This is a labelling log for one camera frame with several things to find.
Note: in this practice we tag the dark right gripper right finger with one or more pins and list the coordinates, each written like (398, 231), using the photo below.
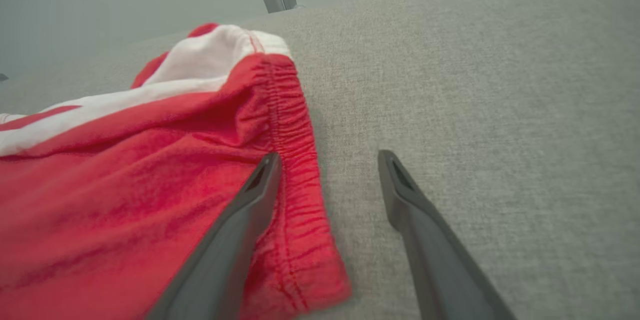
(440, 270)

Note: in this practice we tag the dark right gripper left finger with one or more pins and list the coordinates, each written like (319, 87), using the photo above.
(225, 260)

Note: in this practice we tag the grey fabric sofa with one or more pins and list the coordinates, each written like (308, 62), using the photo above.
(500, 110)

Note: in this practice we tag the red shorts with white trim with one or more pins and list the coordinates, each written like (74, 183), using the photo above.
(125, 185)

